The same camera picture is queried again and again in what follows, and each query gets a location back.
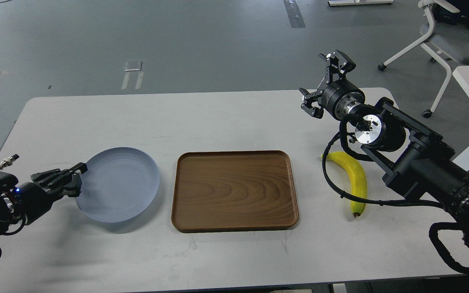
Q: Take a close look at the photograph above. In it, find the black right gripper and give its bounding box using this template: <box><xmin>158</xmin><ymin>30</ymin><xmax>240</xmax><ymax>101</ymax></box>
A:
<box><xmin>299</xmin><ymin>50</ymin><xmax>365</xmax><ymax>121</ymax></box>

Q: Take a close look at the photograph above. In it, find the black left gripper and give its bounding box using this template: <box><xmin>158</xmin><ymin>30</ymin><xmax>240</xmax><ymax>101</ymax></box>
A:
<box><xmin>15</xmin><ymin>162</ymin><xmax>88</xmax><ymax>225</ymax></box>

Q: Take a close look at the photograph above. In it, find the light blue round plate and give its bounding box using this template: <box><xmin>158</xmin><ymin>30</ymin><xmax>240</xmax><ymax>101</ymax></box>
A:
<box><xmin>76</xmin><ymin>147</ymin><xmax>160</xmax><ymax>224</ymax></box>

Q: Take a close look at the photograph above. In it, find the yellow banana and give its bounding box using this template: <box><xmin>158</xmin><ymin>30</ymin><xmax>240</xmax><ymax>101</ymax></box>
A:
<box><xmin>320</xmin><ymin>151</ymin><xmax>368</xmax><ymax>218</ymax></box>

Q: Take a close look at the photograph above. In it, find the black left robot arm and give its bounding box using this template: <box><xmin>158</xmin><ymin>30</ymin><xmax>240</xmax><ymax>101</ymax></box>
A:
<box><xmin>0</xmin><ymin>154</ymin><xmax>88</xmax><ymax>236</ymax></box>

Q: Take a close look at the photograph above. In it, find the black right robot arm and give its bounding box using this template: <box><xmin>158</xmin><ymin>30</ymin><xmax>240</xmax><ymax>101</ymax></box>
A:
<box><xmin>299</xmin><ymin>50</ymin><xmax>469</xmax><ymax>275</ymax></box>

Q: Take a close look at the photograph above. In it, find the white desk base bar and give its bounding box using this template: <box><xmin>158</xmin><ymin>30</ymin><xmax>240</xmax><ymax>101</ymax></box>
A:
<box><xmin>327</xmin><ymin>0</ymin><xmax>395</xmax><ymax>7</ymax></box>

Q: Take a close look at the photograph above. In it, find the white grey office chair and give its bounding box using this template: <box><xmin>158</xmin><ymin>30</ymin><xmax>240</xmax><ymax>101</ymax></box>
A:
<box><xmin>378</xmin><ymin>0</ymin><xmax>469</xmax><ymax>118</ymax></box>

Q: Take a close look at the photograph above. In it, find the brown wooden tray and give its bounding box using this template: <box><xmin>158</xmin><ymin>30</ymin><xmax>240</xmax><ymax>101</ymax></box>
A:
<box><xmin>171</xmin><ymin>150</ymin><xmax>299</xmax><ymax>233</ymax></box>

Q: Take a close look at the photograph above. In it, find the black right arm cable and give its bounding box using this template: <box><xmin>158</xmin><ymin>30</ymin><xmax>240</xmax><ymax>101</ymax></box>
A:
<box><xmin>321</xmin><ymin>118</ymin><xmax>447</xmax><ymax>209</ymax></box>

